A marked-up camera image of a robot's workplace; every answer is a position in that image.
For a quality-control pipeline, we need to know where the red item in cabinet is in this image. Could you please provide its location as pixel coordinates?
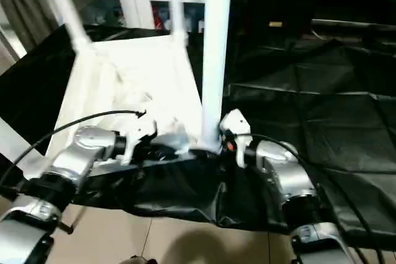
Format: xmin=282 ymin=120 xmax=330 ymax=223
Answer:
xmin=153 ymin=6 xmax=164 ymax=29

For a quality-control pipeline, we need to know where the grey curtain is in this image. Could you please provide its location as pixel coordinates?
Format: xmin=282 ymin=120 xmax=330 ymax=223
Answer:
xmin=0 ymin=0 xmax=61 ymax=59

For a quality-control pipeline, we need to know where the white plastic table top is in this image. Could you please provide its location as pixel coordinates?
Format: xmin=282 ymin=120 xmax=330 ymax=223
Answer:
xmin=23 ymin=35 xmax=219 ymax=180

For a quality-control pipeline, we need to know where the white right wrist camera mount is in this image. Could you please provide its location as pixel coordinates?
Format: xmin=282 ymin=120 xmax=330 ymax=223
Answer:
xmin=218 ymin=108 xmax=252 ymax=168

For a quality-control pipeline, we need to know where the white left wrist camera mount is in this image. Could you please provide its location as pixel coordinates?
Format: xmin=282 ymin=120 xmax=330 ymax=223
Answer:
xmin=120 ymin=115 xmax=159 ymax=166

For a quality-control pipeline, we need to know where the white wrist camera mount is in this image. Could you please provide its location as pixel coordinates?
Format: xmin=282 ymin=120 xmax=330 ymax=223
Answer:
xmin=218 ymin=108 xmax=252 ymax=168
xmin=120 ymin=115 xmax=159 ymax=166

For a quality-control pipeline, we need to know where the black work surface mat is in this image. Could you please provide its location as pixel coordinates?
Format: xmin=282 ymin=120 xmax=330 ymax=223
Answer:
xmin=0 ymin=24 xmax=396 ymax=251

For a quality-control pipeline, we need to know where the black left wrist camera cable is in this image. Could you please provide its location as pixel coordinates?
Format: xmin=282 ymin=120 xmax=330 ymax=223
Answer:
xmin=0 ymin=109 xmax=147 ymax=186

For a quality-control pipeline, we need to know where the grey metal bar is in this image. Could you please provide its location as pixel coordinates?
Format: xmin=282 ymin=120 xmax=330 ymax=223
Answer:
xmin=311 ymin=19 xmax=396 ymax=32

